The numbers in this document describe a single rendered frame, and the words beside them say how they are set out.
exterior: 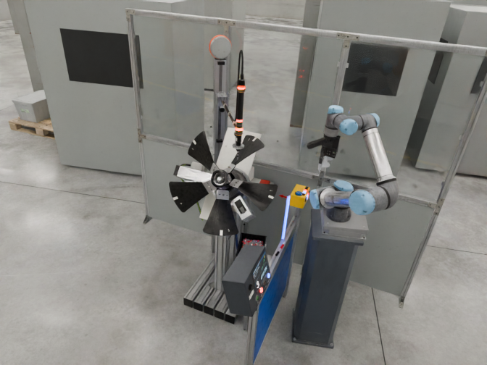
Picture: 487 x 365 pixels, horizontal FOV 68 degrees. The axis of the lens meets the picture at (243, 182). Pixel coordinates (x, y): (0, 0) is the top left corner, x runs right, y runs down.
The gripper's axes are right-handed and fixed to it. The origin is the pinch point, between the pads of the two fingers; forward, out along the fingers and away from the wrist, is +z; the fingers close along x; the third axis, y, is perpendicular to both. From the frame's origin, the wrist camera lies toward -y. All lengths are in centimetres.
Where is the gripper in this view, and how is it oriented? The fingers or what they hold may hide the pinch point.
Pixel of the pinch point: (319, 166)
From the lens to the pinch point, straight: 207.0
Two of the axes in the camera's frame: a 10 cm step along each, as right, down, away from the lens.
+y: 9.2, 2.5, -3.0
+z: -0.6, 8.5, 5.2
